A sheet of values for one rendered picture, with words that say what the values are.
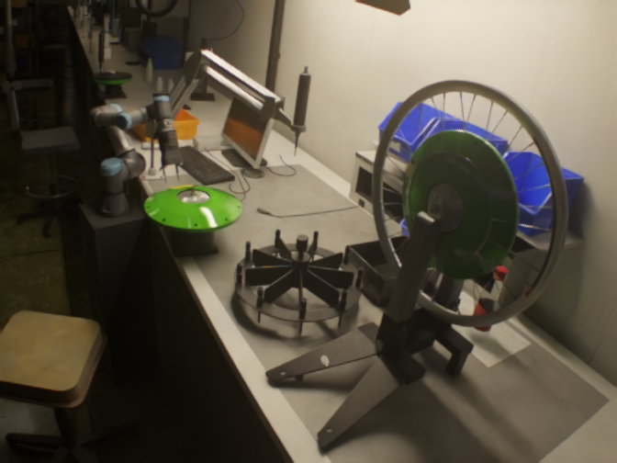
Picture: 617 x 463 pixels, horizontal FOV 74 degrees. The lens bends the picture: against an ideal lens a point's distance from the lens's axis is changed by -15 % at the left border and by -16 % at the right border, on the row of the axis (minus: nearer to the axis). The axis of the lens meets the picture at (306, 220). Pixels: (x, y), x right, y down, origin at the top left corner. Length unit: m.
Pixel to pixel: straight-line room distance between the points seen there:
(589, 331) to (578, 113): 0.65
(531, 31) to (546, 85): 0.18
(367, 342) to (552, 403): 0.52
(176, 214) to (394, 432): 0.85
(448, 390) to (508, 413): 0.16
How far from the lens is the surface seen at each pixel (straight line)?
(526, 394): 1.29
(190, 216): 1.40
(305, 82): 1.47
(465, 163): 0.95
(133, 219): 1.89
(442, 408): 1.15
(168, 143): 1.77
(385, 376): 1.07
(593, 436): 1.29
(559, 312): 1.57
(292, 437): 1.01
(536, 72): 1.55
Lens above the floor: 1.71
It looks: 26 degrees down
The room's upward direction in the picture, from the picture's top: 8 degrees clockwise
